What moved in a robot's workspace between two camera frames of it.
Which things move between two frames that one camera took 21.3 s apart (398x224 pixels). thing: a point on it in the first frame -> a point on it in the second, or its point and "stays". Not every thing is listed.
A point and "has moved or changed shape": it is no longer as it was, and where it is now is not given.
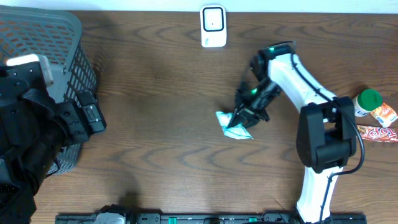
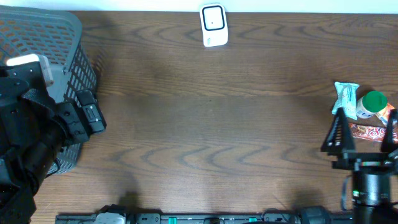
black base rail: [111, 218] stays
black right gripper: [244, 111] -> [362, 160]
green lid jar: [366, 101] has moved or changed shape
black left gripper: [81, 122] stays
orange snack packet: [378, 133] stays
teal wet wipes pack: [236, 132] -> [346, 99]
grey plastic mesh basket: [57, 36] stays
